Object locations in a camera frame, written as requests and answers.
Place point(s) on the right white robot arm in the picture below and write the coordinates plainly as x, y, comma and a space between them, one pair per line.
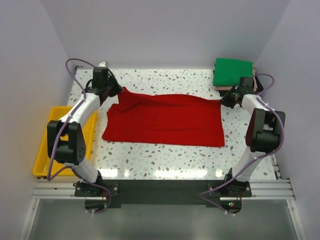
265, 133

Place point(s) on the folded green t shirt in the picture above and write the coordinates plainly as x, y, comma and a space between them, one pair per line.
227, 62

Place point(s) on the aluminium frame rail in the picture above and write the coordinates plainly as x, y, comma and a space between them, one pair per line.
270, 214

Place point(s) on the folded black t shirt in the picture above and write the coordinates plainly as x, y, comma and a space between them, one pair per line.
260, 86

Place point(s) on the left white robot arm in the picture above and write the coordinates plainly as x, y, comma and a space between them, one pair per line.
66, 145

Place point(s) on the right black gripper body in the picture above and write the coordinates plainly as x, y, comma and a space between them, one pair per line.
235, 90

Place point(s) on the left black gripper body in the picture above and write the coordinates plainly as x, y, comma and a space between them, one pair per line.
107, 85

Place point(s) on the red t shirt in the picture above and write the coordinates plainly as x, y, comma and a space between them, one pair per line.
173, 119

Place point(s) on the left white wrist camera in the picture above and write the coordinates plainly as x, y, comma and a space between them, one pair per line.
104, 64

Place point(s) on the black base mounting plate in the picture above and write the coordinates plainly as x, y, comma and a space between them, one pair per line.
117, 193

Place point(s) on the folded pink t shirt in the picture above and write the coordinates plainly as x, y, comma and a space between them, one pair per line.
226, 77

